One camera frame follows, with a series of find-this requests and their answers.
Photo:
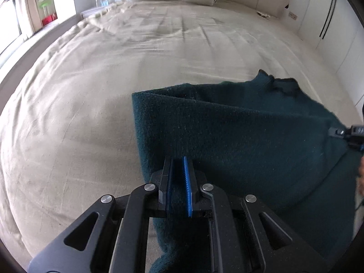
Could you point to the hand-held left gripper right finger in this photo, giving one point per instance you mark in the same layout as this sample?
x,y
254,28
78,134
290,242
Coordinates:
x,y
188,187

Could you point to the white nightstand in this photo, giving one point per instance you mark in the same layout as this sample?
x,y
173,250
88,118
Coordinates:
x,y
92,12

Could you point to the beige curtain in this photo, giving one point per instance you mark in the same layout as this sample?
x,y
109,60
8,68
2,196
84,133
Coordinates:
x,y
28,8

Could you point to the white wall socket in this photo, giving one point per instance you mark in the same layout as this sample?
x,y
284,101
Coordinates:
x,y
293,16

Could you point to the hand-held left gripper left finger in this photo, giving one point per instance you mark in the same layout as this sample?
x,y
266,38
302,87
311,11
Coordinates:
x,y
165,187

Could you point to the white wardrobe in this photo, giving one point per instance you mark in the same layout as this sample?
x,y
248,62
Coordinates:
x,y
335,48

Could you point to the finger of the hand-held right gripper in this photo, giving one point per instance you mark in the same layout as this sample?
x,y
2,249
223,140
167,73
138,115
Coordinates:
x,y
339,132

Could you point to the green plastic item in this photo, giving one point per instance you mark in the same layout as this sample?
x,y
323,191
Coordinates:
x,y
46,4

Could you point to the dark green towel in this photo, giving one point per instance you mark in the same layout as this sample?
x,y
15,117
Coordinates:
x,y
241,136

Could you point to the red box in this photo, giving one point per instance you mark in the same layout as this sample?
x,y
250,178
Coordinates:
x,y
48,20

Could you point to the zebra striped cloth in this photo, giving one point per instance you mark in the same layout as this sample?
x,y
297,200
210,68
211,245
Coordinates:
x,y
264,14

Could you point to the bed with cream sheet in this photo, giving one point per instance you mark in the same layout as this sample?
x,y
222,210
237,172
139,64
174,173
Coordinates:
x,y
113,76

